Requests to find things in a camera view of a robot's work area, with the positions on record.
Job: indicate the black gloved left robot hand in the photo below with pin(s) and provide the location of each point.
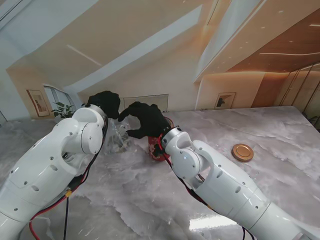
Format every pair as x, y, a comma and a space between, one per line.
107, 102

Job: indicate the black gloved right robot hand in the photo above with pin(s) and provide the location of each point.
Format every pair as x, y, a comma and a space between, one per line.
152, 120

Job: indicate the red floral tea tin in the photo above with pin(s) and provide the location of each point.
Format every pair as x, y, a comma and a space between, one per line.
151, 150

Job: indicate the clear plastic bag of tea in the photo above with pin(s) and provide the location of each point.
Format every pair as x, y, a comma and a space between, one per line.
117, 142

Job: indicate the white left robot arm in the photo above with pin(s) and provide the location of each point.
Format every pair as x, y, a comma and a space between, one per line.
45, 165

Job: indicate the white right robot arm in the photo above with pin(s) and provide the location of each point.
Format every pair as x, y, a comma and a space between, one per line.
225, 190

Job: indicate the large green potted plant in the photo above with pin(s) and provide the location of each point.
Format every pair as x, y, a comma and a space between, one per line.
62, 111

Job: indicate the arched window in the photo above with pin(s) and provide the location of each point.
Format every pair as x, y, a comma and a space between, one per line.
58, 96

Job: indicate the framed picture with beige shapes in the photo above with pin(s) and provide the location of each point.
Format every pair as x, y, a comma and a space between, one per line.
38, 103

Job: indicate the framed picture with dark shape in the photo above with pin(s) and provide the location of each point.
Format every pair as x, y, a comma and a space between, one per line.
225, 100

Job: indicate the round gold tin lid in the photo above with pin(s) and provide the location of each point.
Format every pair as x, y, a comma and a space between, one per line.
243, 152

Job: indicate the white panelled wall cabinet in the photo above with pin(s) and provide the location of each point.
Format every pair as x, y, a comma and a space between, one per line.
160, 101

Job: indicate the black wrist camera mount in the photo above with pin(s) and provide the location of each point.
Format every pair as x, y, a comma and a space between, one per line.
158, 150

